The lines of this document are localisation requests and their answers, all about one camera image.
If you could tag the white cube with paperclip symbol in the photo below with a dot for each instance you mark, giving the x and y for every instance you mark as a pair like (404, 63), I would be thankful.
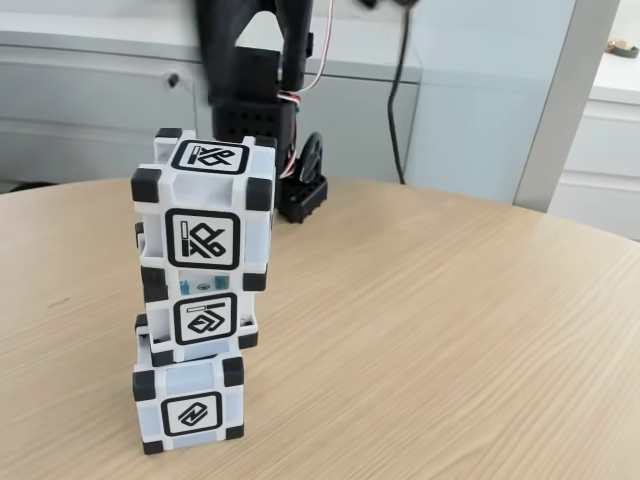
(202, 240)

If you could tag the white cube with diamond symbol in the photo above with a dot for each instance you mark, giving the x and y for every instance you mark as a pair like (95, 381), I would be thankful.
(205, 320)

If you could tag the white cube with zigzag symbol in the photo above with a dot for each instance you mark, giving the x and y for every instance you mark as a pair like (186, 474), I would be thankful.
(192, 415)

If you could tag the grey cabinet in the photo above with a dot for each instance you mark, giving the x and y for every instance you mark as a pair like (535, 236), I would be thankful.
(100, 100)

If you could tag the white drawer cabinet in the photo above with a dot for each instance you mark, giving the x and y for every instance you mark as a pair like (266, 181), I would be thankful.
(605, 150)

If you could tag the grey metal post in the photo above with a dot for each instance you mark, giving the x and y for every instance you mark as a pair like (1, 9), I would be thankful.
(565, 100)

